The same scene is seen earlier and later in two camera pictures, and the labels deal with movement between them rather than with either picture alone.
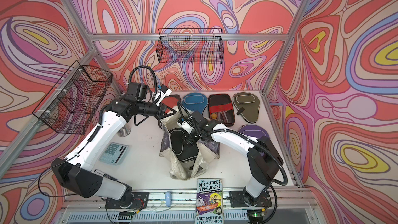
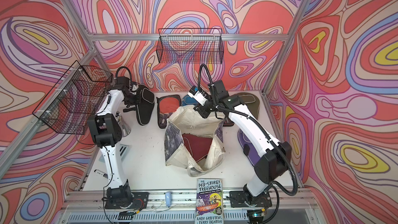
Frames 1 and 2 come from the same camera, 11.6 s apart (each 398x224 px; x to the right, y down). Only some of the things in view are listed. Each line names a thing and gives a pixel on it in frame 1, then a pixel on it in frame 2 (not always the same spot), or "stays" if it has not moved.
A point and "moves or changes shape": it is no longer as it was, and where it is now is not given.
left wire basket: [72, 103] stays
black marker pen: [101, 172] stays
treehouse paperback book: [209, 201] stays
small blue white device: [168, 195] stays
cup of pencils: [125, 131] stays
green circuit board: [126, 215] stays
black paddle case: [184, 145] moves or changes shape
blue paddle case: [195, 101] stays
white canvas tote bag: [185, 169] moves or changes shape
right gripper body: [196, 134] to [210, 106]
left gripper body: [150, 109] to [132, 99]
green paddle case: [247, 104] stays
